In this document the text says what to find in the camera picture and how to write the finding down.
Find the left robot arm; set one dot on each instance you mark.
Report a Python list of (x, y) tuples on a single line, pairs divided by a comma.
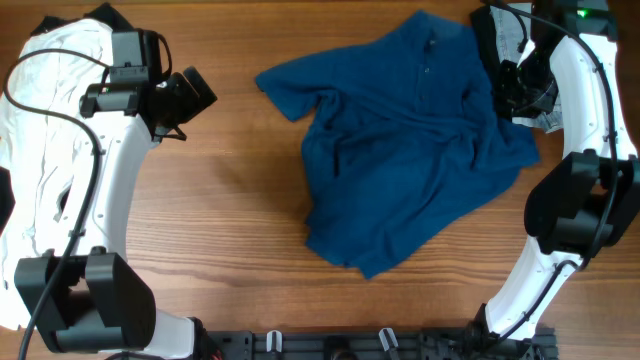
[(80, 109)]

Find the folded light blue jeans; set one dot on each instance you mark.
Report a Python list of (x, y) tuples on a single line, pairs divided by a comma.
[(508, 38)]

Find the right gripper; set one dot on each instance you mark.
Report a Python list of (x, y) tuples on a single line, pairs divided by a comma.
[(505, 97)]

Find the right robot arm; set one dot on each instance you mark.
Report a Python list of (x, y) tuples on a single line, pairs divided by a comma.
[(568, 57)]

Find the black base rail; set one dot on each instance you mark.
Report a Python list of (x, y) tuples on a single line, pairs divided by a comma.
[(429, 344)]

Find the white garment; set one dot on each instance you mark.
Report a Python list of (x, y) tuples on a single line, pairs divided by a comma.
[(39, 144)]

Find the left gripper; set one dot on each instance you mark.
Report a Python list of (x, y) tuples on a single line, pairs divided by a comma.
[(191, 103)]

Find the blue polo shirt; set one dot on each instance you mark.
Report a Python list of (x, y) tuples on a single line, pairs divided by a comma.
[(404, 140)]

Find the black folded garment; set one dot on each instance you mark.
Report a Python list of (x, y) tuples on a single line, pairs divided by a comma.
[(484, 29)]

